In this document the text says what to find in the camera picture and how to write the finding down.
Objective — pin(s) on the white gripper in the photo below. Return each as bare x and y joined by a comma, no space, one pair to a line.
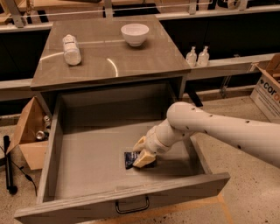
152,141

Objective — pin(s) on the black pole stand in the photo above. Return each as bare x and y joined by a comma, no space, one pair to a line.
12,189

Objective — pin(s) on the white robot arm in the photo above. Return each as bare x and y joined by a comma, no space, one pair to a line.
258,139

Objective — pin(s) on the white plastic bottle lying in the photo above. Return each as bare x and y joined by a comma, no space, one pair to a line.
72,54

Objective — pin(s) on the upper silver can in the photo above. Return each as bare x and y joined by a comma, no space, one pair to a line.
47,121

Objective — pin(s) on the black drawer handle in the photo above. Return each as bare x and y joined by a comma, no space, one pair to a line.
132,205

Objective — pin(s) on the white ceramic bowl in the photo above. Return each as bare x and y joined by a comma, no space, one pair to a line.
135,34

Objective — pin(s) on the brown cardboard box with cans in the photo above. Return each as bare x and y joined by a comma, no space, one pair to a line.
29,124

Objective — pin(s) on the metal railing shelf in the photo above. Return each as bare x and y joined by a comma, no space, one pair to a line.
229,37

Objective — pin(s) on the right clear sanitizer bottle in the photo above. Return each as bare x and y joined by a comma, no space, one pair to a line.
203,58

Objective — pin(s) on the silver can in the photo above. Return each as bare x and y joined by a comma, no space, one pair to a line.
41,135
47,121

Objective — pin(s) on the open grey top drawer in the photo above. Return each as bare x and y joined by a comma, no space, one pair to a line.
84,172

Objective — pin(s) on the lower silver can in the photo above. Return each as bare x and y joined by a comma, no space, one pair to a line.
41,135

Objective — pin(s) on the clear sanitizer bottle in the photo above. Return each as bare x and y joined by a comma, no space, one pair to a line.
203,58
191,57

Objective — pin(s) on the left clear sanitizer bottle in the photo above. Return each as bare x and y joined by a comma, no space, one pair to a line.
191,57

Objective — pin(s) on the white printed cardboard box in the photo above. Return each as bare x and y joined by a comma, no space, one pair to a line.
266,94

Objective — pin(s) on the dark blue rxbar blueberry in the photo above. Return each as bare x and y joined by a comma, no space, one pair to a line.
130,158

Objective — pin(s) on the grey wooden counter cabinet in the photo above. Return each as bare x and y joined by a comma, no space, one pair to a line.
106,59

